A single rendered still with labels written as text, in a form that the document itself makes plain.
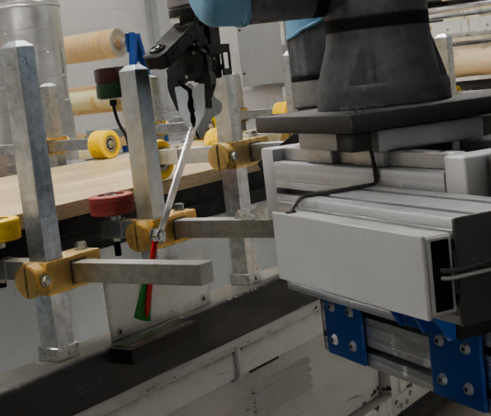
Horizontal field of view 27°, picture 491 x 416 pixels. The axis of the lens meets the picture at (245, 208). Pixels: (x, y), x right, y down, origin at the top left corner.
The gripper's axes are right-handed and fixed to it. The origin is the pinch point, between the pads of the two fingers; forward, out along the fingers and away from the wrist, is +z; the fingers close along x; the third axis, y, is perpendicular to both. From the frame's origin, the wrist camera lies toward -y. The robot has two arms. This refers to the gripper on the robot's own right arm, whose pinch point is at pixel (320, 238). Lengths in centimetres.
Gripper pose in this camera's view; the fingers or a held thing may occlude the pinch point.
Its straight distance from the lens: 160.7
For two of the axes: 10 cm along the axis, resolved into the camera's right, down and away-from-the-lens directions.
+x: 5.6, -1.7, 8.1
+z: 1.1, 9.9, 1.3
